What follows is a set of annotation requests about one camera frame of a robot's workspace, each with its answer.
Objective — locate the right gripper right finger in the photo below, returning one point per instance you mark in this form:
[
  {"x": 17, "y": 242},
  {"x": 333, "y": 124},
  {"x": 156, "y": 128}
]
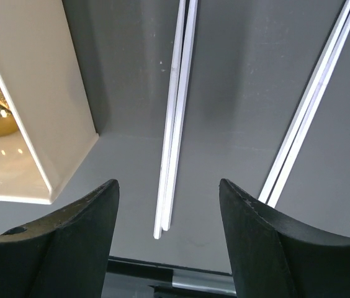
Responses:
[{"x": 274, "y": 255}]

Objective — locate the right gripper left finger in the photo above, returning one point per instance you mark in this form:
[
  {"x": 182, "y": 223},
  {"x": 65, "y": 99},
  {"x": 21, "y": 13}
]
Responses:
[{"x": 63, "y": 254}]

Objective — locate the cream divided utensil box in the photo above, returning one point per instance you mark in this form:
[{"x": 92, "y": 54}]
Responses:
[{"x": 42, "y": 84}]

